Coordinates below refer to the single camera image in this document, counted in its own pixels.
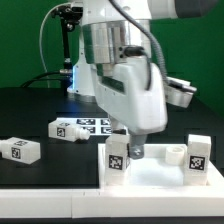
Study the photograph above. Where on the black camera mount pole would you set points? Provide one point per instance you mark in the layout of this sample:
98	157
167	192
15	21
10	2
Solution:
70	17

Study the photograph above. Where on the paper sheet with markers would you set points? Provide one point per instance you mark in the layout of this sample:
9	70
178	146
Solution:
96	126

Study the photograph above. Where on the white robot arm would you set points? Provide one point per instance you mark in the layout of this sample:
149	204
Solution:
115	30

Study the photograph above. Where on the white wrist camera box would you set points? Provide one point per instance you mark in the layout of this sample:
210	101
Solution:
179	92

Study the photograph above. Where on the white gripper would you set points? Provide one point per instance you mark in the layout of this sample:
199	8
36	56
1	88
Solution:
142	111

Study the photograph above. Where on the white square tabletop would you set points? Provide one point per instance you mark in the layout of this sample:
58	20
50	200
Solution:
161	166

